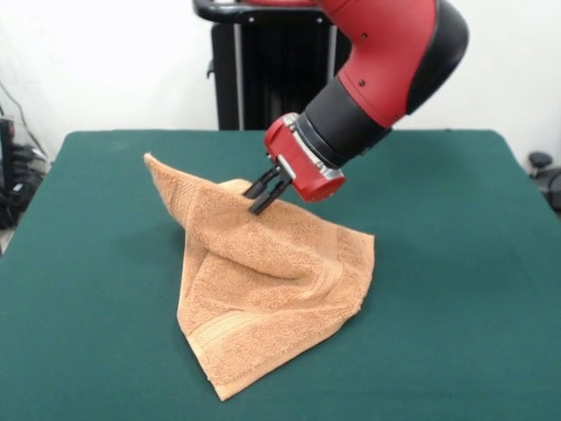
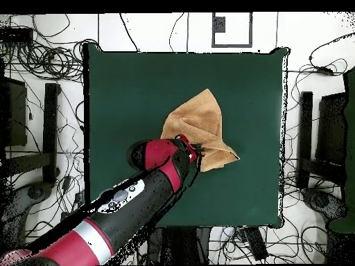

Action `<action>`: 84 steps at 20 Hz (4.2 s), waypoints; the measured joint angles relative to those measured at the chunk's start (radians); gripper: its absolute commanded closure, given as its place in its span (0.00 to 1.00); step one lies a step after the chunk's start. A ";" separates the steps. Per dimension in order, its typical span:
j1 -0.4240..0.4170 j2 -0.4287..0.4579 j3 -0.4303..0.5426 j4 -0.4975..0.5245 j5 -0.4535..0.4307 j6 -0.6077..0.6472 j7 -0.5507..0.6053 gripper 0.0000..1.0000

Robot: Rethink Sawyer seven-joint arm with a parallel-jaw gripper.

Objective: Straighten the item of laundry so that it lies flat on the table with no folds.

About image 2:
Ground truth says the tan terry towel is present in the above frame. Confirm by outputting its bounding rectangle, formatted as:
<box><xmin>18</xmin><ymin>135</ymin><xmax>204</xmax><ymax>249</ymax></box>
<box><xmin>159</xmin><ymin>88</ymin><xmax>241</xmax><ymax>172</ymax></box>

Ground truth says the coiled black cable bundle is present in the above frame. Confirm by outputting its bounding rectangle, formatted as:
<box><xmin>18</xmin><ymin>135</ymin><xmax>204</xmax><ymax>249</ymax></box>
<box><xmin>16</xmin><ymin>38</ymin><xmax>101</xmax><ymax>82</ymax></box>

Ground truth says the green hanging cloth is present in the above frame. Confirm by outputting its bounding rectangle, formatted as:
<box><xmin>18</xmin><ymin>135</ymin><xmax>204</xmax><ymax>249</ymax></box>
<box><xmin>328</xmin><ymin>67</ymin><xmax>355</xmax><ymax>233</ymax></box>

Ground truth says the grey office chair base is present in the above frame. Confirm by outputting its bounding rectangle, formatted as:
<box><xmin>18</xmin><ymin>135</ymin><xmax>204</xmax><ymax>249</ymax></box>
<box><xmin>0</xmin><ymin>181</ymin><xmax>55</xmax><ymax>250</ymax></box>
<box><xmin>302</xmin><ymin>186</ymin><xmax>349</xmax><ymax>222</ymax></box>

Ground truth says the black equipment box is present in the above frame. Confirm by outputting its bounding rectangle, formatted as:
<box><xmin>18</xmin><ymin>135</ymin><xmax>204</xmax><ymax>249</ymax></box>
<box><xmin>315</xmin><ymin>92</ymin><xmax>349</xmax><ymax>167</ymax></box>
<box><xmin>0</xmin><ymin>76</ymin><xmax>28</xmax><ymax>148</ymax></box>

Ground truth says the flat black box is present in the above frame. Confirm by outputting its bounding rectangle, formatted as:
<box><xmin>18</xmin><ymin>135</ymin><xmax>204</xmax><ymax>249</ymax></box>
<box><xmin>0</xmin><ymin>26</ymin><xmax>34</xmax><ymax>44</ymax></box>

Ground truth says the black stand frame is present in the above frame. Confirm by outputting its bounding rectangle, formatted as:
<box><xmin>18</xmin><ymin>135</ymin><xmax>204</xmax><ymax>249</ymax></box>
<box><xmin>295</xmin><ymin>91</ymin><xmax>346</xmax><ymax>190</ymax></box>
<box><xmin>3</xmin><ymin>82</ymin><xmax>61</xmax><ymax>185</ymax></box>

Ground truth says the dark green table cloth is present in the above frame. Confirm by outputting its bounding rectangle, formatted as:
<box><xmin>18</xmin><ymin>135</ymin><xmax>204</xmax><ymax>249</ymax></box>
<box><xmin>83</xmin><ymin>42</ymin><xmax>291</xmax><ymax>229</ymax></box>

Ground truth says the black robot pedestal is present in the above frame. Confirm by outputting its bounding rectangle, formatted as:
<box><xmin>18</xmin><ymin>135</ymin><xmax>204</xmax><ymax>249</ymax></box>
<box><xmin>146</xmin><ymin>225</ymin><xmax>211</xmax><ymax>265</ymax></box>

